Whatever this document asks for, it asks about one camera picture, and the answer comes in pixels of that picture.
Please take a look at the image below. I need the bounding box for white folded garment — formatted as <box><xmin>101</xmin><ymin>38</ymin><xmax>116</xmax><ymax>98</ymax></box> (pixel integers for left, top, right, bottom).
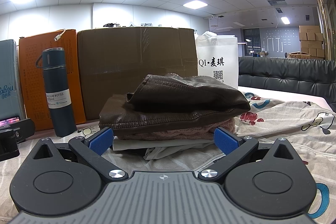
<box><xmin>112</xmin><ymin>137</ymin><xmax>214</xmax><ymax>160</ymax></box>

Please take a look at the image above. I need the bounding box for cartoon print bed sheet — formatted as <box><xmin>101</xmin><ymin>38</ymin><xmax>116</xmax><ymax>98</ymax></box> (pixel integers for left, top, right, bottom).
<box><xmin>0</xmin><ymin>90</ymin><xmax>336</xmax><ymax>224</ymax></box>

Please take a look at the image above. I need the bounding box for black device on table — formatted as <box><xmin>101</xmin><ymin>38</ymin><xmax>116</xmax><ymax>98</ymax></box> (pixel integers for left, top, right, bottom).
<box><xmin>0</xmin><ymin>119</ymin><xmax>35</xmax><ymax>161</ymax></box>

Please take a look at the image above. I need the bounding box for large brown cardboard box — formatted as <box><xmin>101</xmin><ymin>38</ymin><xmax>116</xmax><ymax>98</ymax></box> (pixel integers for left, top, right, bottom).
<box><xmin>77</xmin><ymin>27</ymin><xmax>198</xmax><ymax>120</ymax></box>

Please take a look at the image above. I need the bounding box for grey-blue cardboard box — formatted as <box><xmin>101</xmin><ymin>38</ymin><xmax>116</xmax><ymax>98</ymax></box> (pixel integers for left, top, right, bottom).
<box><xmin>0</xmin><ymin>39</ymin><xmax>26</xmax><ymax>120</ymax></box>

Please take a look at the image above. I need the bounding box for dark blue vacuum bottle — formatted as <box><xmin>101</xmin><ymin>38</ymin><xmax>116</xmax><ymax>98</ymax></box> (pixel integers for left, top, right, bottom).
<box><xmin>35</xmin><ymin>47</ymin><xmax>76</xmax><ymax>137</ymax></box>

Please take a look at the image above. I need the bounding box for white paper shopping bag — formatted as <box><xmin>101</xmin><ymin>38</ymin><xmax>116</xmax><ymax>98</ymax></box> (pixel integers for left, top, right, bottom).
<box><xmin>195</xmin><ymin>31</ymin><xmax>239</xmax><ymax>88</ymax></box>

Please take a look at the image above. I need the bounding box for black leather sofa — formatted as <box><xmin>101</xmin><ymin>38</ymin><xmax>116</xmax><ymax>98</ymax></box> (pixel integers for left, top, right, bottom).
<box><xmin>239</xmin><ymin>57</ymin><xmax>336</xmax><ymax>110</ymax></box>

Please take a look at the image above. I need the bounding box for orange cardboard box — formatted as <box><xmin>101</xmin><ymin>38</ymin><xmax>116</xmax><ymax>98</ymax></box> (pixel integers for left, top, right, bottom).
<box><xmin>18</xmin><ymin>29</ymin><xmax>86</xmax><ymax>136</ymax></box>

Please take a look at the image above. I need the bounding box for stacked cardboard boxes background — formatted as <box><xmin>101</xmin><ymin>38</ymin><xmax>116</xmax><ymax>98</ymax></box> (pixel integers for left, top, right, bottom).
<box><xmin>288</xmin><ymin>26</ymin><xmax>325</xmax><ymax>60</ymax></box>

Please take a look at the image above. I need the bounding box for white charging cable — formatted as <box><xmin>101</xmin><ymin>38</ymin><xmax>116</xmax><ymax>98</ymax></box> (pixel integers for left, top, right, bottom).
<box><xmin>53</xmin><ymin>28</ymin><xmax>66</xmax><ymax>42</ymax></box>

